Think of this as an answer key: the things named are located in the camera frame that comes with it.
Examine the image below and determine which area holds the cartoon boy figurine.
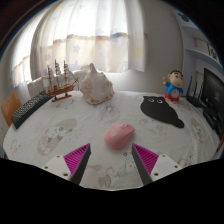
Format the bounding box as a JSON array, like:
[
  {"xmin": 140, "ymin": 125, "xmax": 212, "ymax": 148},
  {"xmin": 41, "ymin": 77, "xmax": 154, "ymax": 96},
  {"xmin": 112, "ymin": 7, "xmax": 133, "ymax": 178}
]
[{"xmin": 162, "ymin": 69, "xmax": 185, "ymax": 103}]

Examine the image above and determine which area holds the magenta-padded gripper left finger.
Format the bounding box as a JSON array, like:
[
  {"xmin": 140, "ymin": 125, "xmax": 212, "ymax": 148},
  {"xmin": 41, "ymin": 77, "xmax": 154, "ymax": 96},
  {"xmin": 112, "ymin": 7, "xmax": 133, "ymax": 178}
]
[{"xmin": 40, "ymin": 143, "xmax": 92, "ymax": 186}]

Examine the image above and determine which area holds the pink computer mouse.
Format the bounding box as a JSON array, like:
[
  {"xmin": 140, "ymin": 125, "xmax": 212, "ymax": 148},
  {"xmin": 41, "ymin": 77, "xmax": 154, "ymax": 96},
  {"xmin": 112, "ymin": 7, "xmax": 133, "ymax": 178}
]
[{"xmin": 104, "ymin": 121, "xmax": 136, "ymax": 150}]

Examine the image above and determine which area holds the black cat-shaped mouse pad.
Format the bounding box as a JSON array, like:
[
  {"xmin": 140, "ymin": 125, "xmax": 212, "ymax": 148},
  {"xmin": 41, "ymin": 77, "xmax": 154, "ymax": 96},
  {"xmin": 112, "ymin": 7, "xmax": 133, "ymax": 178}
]
[{"xmin": 139, "ymin": 95, "xmax": 185, "ymax": 129}]

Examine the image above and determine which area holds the white wall shelf unit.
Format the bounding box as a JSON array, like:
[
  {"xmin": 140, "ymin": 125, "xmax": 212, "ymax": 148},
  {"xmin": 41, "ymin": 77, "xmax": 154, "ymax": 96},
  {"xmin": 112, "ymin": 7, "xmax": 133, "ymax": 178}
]
[{"xmin": 173, "ymin": 9, "xmax": 224, "ymax": 68}]

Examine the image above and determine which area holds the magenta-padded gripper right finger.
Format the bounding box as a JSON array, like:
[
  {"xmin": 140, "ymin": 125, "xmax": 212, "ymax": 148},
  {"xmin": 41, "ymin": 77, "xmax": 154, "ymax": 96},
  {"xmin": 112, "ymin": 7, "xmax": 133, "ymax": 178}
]
[{"xmin": 131, "ymin": 143, "xmax": 184, "ymax": 186}]

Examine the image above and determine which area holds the black router with antennas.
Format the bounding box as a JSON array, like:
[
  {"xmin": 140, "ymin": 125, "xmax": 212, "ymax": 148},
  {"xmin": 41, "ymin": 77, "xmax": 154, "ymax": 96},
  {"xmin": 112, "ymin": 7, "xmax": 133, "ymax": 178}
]
[{"xmin": 185, "ymin": 75, "xmax": 206, "ymax": 108}]

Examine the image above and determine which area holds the black monitor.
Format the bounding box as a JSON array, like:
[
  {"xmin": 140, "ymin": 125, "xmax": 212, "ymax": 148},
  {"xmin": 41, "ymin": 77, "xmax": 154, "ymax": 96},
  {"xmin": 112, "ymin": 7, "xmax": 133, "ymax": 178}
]
[{"xmin": 199, "ymin": 67, "xmax": 224, "ymax": 134}]

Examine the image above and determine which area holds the black desktop device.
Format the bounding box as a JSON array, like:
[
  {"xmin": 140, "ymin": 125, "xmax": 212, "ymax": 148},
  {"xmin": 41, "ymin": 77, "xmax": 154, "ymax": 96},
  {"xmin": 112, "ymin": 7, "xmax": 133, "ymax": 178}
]
[{"xmin": 203, "ymin": 105, "xmax": 224, "ymax": 131}]

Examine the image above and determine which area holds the white star-print curtain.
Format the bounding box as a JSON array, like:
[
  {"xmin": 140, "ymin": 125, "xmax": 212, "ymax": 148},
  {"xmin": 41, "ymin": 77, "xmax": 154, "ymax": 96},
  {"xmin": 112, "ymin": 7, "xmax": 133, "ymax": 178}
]
[{"xmin": 11, "ymin": 0, "xmax": 148, "ymax": 88}]

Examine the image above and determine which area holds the white printed tablecloth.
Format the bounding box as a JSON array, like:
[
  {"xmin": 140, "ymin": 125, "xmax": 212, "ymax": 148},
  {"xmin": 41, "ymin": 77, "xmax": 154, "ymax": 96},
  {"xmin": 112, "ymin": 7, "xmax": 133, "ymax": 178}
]
[{"xmin": 2, "ymin": 89, "xmax": 223, "ymax": 190}]

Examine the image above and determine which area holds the black keyboard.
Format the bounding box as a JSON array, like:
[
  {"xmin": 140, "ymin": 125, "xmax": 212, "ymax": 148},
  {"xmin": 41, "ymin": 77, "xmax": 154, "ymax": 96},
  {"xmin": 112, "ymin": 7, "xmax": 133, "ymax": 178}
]
[{"xmin": 10, "ymin": 89, "xmax": 53, "ymax": 130}]

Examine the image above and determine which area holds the wooden model sailing ship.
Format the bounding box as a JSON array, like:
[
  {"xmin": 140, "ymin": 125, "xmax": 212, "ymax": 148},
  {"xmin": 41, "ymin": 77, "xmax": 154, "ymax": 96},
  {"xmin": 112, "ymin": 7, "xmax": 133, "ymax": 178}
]
[{"xmin": 45, "ymin": 59, "xmax": 80, "ymax": 103}]

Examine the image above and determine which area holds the large white conch shell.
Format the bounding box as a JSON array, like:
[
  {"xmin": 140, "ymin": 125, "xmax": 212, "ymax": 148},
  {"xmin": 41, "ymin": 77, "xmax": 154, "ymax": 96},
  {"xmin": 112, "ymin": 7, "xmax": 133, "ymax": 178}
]
[{"xmin": 79, "ymin": 62, "xmax": 115, "ymax": 106}]

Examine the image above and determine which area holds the wooden chair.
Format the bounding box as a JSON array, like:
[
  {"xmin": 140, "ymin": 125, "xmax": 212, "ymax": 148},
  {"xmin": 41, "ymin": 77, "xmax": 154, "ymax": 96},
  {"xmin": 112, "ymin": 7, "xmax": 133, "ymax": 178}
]
[{"xmin": 0, "ymin": 91, "xmax": 23, "ymax": 128}]

